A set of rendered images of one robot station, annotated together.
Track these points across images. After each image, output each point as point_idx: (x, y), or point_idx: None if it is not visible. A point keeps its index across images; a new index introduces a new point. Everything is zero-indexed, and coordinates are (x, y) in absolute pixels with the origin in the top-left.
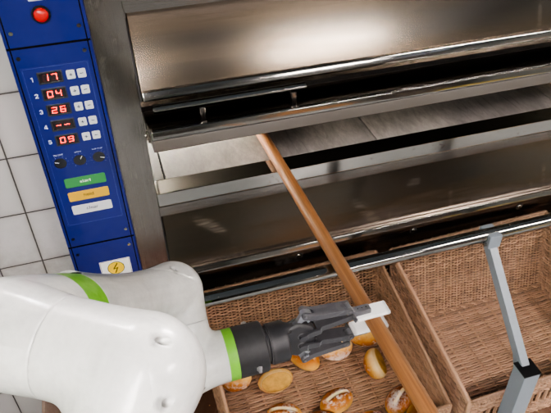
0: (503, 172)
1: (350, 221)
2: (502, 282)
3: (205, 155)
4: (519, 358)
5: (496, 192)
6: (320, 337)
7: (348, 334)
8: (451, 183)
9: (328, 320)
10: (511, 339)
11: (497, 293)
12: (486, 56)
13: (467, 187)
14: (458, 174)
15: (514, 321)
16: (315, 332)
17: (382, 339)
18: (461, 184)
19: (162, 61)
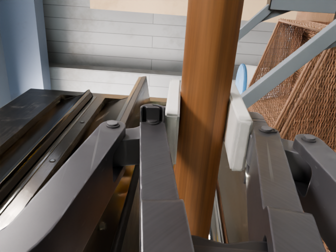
0: (227, 189)
1: None
2: (247, 91)
3: None
4: (332, 27)
5: (246, 190)
6: (258, 230)
7: (253, 141)
8: (235, 225)
9: (139, 192)
10: (314, 50)
11: (265, 91)
12: (122, 216)
13: (239, 212)
14: (225, 221)
15: (288, 57)
16: (146, 223)
17: (193, 8)
18: (236, 217)
19: None
